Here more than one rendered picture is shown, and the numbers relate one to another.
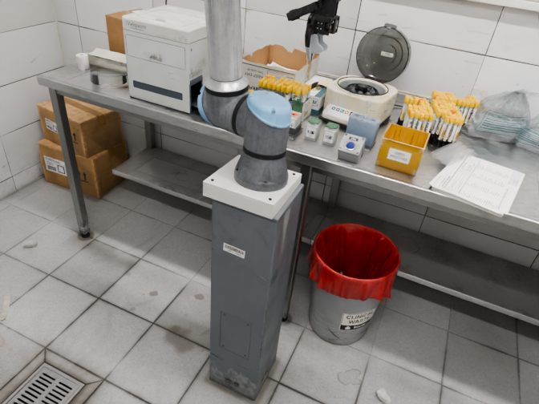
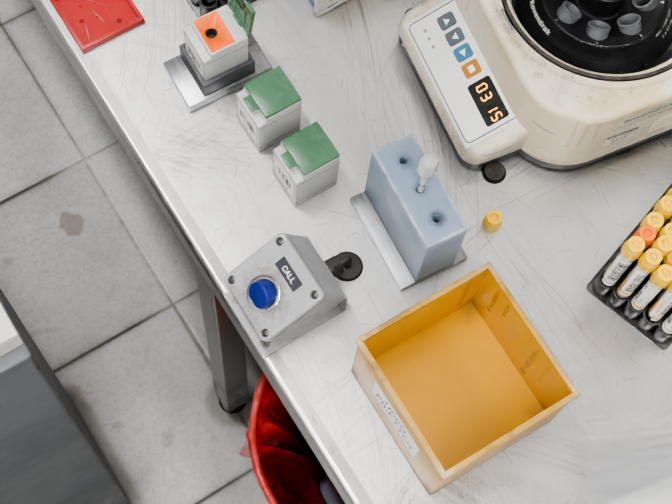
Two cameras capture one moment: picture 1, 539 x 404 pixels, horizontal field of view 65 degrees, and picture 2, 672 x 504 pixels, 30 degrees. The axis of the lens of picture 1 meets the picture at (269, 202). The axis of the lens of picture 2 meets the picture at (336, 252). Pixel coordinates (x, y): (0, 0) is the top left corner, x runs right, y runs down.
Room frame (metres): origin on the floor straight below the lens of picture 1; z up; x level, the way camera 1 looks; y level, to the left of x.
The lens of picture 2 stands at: (0.96, -0.44, 1.96)
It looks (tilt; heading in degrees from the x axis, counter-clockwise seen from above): 70 degrees down; 29
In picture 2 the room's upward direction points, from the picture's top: 9 degrees clockwise
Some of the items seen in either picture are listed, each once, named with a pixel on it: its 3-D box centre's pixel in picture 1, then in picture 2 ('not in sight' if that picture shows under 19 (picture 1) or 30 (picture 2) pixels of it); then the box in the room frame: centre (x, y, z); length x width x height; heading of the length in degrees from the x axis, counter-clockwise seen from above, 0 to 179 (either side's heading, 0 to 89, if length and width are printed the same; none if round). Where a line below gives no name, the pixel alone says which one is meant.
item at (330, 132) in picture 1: (330, 134); (306, 164); (1.35, -0.18, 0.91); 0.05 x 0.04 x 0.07; 159
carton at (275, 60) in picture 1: (280, 73); not in sight; (1.80, 0.02, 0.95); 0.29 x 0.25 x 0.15; 159
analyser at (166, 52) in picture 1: (180, 58); not in sight; (1.63, 0.40, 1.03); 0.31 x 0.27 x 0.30; 69
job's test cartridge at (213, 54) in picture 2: (292, 122); (216, 48); (1.39, -0.05, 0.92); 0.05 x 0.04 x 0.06; 157
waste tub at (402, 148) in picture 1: (402, 149); (458, 381); (1.26, -0.41, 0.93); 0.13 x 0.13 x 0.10; 68
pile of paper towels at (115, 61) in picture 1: (111, 60); not in sight; (1.89, 0.77, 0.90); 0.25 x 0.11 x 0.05; 69
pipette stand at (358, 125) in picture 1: (362, 131); (413, 211); (1.37, -0.29, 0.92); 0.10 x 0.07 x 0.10; 64
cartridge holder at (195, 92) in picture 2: (291, 129); (217, 62); (1.39, -0.05, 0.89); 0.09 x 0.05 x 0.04; 157
